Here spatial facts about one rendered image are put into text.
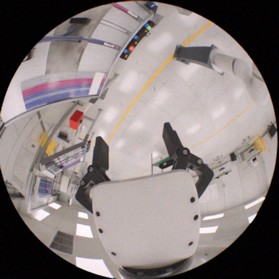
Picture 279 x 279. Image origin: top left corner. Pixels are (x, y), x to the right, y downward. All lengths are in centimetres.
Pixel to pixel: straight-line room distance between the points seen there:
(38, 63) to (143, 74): 117
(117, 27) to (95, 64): 24
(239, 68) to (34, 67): 91
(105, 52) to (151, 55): 83
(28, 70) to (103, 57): 39
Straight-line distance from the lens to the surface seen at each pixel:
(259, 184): 678
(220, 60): 71
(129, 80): 136
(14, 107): 64
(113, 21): 55
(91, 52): 53
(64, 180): 449
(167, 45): 135
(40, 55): 51
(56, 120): 156
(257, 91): 55
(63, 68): 95
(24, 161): 146
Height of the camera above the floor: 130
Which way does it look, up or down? 37 degrees down
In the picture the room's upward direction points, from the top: 177 degrees counter-clockwise
